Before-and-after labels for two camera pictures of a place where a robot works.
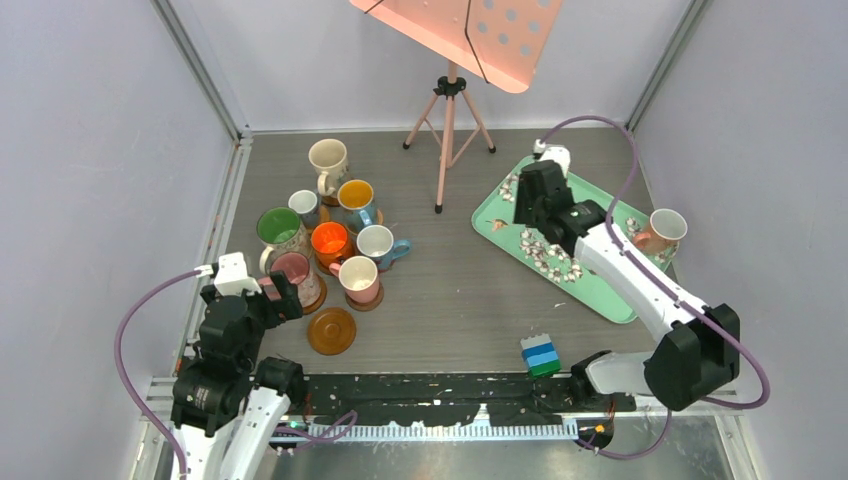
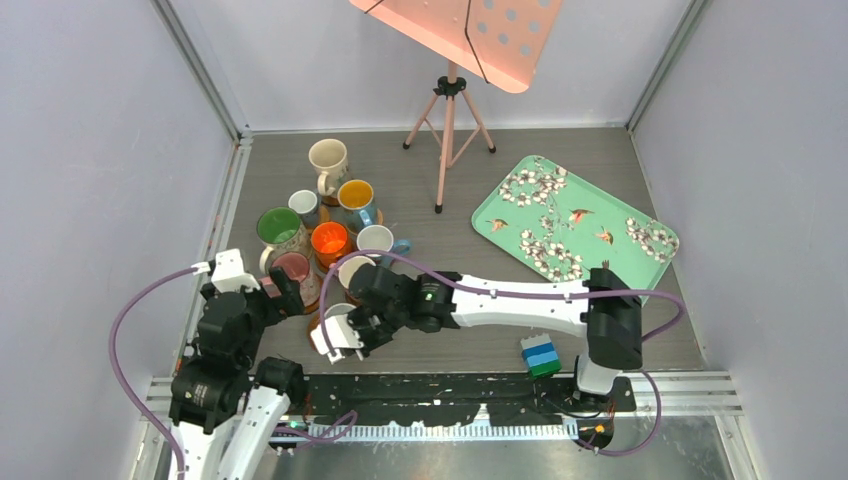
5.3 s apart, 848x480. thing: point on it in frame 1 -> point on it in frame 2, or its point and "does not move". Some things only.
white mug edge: x=667 y=227 -> x=338 y=309
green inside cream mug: x=283 y=229 does not move
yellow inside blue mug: x=355 y=198 does not move
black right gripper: x=521 y=214 -> x=369 y=343
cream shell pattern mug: x=330 y=156 does not move
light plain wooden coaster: x=324 y=215 does not move
